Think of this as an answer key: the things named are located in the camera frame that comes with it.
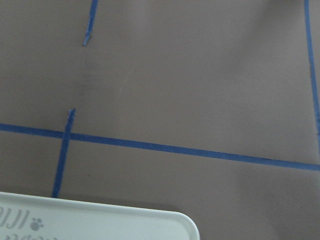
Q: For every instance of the white bear print tray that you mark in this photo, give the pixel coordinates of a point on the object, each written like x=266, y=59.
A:
x=27, y=217

